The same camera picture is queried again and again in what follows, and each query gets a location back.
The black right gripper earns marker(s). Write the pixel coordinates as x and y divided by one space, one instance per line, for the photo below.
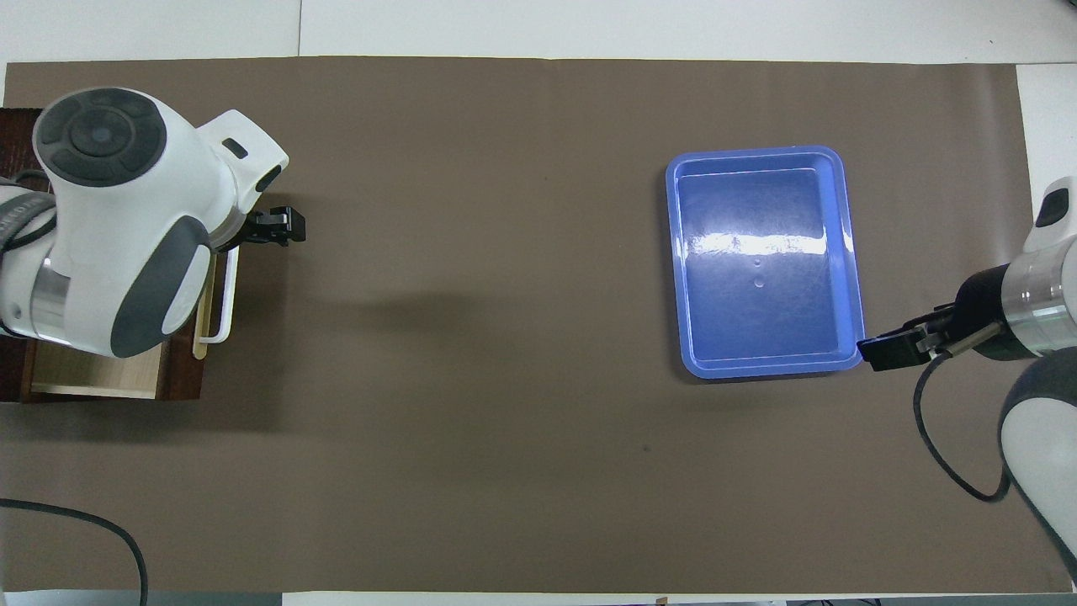
983 303

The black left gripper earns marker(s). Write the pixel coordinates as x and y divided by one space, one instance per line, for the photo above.
238 231

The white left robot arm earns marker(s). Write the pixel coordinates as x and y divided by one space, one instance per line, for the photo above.
126 219

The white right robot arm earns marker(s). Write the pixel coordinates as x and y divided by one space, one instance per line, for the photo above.
1043 421

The blue plastic tray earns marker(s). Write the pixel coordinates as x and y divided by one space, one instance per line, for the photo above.
757 320

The brown table mat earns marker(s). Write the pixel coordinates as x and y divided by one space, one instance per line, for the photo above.
505 379

